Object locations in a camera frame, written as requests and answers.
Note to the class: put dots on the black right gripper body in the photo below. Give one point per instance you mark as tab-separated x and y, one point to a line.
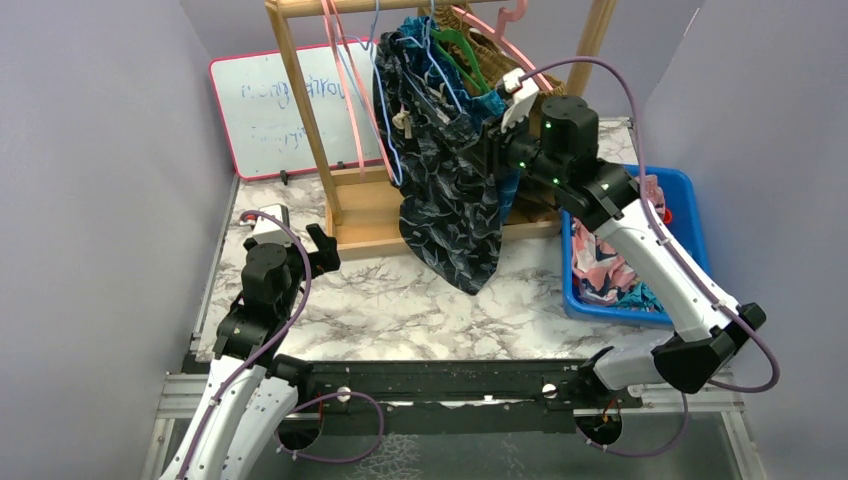
513	150

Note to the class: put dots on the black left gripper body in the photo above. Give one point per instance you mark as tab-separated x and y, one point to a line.
297	259

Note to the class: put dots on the grey camo shorts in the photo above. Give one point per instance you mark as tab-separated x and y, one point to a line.
449	216

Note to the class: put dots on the light blue wire hanger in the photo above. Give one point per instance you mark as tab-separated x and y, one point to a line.
384	119

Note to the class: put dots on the pink patterned shorts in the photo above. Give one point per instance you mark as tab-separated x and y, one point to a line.
600	274

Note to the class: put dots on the thin pink wire hanger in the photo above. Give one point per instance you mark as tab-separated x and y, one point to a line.
340	38

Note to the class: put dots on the light blue shark shorts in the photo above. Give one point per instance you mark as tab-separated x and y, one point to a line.
640	298

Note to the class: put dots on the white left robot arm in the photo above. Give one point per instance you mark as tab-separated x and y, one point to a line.
250	386

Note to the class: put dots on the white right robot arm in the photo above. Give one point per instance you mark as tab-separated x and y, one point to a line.
709	326

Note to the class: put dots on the khaki brown shorts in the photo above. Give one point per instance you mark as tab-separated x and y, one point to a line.
493	61

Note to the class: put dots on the pink hanger under khaki shorts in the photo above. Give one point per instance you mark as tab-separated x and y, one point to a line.
496	33

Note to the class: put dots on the green hanger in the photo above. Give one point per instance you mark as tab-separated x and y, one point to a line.
470	70

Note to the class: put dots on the dark blue patterned shorts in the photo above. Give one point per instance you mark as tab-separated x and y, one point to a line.
480	106

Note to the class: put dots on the wooden clothes rack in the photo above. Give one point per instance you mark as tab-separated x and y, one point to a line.
361	206

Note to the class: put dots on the pink framed whiteboard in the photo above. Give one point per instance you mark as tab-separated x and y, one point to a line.
262	122

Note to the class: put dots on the blue plastic bin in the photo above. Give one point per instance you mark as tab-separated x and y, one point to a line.
683	221

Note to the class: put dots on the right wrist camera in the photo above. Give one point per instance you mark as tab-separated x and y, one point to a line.
519	92

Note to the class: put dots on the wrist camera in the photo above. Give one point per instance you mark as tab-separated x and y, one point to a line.
519	92
266	230

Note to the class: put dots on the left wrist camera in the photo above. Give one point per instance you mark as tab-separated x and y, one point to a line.
266	230

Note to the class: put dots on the black metal base rail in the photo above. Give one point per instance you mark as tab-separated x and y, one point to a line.
464	397

